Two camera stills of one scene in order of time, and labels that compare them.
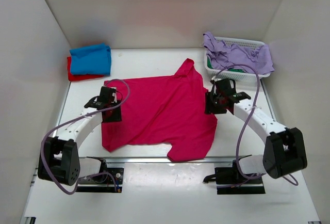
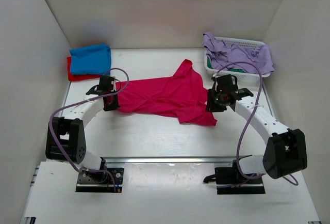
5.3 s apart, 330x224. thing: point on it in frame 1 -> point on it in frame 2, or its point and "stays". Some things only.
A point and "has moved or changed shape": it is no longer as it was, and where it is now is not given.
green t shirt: [231, 69] stays
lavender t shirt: [225, 57] stays
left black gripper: [117, 116] -> [114, 106]
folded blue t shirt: [94, 60] stays
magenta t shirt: [169, 110] has moved or changed shape
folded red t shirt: [71, 78] stays
